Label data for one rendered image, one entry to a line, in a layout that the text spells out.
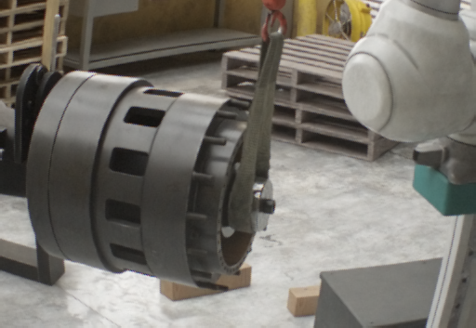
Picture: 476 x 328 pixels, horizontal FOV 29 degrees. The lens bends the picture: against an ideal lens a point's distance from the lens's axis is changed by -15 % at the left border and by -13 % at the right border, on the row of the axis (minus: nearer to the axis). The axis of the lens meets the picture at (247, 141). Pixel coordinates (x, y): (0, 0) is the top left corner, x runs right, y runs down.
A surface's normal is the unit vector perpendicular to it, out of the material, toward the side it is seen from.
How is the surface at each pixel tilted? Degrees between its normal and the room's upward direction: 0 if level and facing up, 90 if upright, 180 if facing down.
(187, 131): 35
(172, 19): 90
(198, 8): 90
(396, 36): 78
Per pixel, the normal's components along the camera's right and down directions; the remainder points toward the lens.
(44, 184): -0.29, 0.12
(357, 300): 0.07, -0.96
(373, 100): -0.80, 0.21
